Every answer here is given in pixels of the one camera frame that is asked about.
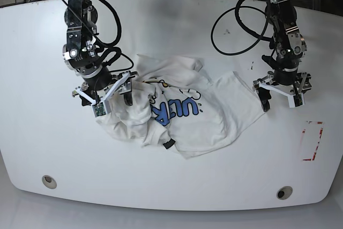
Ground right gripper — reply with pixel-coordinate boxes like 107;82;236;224
72;67;138;106

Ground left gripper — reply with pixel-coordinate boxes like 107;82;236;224
252;70;312;112

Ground white printed T-shirt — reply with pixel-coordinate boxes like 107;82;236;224
96;55;263;158

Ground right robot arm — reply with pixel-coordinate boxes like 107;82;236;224
63;0;136;106

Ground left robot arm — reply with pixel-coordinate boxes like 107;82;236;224
231;0;312;112

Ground red tape rectangle marking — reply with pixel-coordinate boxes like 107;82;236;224
300;121;324;161

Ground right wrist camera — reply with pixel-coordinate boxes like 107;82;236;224
92;101;111;117

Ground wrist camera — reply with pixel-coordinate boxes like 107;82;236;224
92;101;111;117
287;93;305;108

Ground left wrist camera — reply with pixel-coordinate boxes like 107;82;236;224
287;93;305;108

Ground right table cable grommet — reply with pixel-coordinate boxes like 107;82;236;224
277;186;293;200

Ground table cable grommet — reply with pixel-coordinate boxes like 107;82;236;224
277;186;293;200
42;175;57;189

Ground left table cable grommet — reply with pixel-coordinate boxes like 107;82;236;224
42;175;57;189

